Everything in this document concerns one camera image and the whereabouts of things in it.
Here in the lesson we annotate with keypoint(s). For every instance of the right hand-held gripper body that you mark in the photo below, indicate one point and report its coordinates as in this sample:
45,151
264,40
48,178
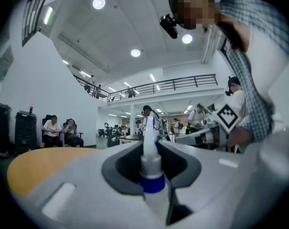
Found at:
226,118

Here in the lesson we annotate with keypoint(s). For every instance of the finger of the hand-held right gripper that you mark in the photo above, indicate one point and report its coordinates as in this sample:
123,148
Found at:
194,135

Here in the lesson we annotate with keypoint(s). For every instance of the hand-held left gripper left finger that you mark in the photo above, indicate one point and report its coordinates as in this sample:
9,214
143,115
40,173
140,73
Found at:
87,175

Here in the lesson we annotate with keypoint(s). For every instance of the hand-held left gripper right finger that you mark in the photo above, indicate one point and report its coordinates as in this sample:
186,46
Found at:
218,180

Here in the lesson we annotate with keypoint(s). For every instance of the round wooden table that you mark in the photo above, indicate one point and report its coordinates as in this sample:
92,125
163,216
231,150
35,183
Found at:
39,166

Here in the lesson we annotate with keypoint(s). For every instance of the black balcony railing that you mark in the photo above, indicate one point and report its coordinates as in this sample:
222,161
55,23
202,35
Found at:
174,85

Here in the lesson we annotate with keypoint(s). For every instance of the white desk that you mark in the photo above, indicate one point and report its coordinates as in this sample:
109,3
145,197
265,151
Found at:
129,139

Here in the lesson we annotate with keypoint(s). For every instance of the person's white t-shirt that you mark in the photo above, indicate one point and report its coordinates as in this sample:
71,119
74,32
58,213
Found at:
273,75

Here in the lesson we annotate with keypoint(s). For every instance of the white ceiling pipes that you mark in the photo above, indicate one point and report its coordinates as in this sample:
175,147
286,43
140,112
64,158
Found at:
207,49

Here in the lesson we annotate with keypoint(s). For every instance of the black storage crate stack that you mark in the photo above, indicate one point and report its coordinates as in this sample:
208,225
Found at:
25,132

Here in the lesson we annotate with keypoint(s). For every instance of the red drink can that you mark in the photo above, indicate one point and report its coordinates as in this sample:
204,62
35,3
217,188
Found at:
31,109

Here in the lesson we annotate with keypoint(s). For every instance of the round ceiling light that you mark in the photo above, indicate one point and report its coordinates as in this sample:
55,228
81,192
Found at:
135,53
187,38
98,3

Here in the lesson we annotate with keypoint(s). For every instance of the black equipment case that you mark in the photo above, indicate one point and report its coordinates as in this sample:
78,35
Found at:
0,128

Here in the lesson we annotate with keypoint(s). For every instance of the person's checkered shirt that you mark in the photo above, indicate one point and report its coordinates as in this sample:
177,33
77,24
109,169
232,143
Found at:
254,11

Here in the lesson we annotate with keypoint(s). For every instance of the person's head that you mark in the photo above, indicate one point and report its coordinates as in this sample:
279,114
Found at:
194,6

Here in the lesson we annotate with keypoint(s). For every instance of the black-framed window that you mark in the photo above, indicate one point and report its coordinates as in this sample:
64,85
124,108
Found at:
33,8

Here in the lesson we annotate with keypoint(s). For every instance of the black head-mounted camera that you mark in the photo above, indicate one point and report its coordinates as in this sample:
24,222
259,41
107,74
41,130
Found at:
168,26

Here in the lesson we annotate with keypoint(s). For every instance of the grey wall-mounted box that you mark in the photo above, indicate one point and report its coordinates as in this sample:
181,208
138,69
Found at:
2,67

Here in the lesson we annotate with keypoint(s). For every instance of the long wall light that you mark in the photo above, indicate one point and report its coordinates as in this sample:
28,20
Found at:
48,15

